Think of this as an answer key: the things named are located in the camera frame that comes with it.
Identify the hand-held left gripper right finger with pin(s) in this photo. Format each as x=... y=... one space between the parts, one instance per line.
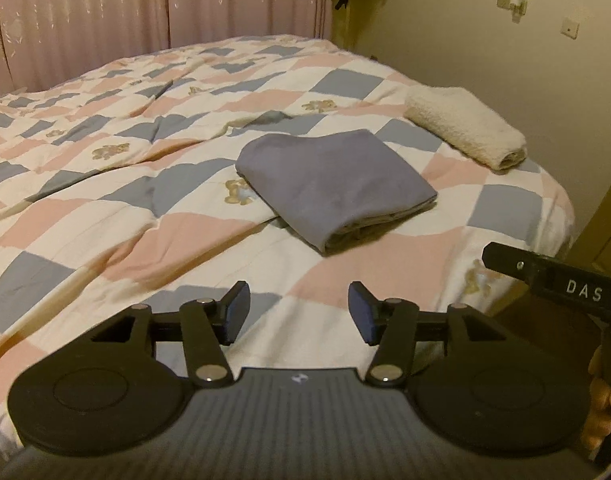
x=363 y=315

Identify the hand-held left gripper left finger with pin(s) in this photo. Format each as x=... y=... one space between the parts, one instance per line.
x=238 y=310

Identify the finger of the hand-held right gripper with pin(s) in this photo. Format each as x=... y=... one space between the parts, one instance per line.
x=508 y=261

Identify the grey garment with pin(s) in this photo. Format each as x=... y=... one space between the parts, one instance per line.
x=335 y=185

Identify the person's right hand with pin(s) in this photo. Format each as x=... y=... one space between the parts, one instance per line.
x=598 y=410

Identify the white fleece cloth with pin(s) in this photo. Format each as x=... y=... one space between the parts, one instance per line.
x=460 y=120

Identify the checked bear print quilt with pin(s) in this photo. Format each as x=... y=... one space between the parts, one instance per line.
x=135 y=185

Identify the pink patterned curtain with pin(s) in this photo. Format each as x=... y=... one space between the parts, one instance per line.
x=135 y=10

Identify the small wall switch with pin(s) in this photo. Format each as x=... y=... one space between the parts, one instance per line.
x=569 y=28

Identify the wall hook plate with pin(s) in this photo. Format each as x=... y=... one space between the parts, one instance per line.
x=513 y=4

